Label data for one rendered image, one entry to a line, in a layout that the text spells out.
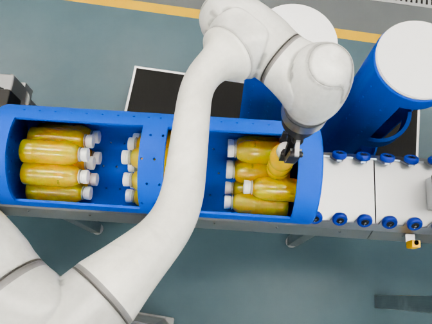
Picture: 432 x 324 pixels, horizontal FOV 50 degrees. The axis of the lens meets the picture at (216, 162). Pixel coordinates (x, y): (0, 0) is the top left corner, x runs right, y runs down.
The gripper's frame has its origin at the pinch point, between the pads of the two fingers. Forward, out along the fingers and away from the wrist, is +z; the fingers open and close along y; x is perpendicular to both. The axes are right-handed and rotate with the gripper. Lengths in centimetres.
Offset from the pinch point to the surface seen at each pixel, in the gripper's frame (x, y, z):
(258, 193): 4.7, -7.2, 20.2
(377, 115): -38, 29, 47
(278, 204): -1.6, -9.0, 24.4
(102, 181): 52, -3, 36
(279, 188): -1.1, -5.8, 19.0
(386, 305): -64, -34, 116
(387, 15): -75, 128, 131
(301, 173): -5.0, -4.0, 9.1
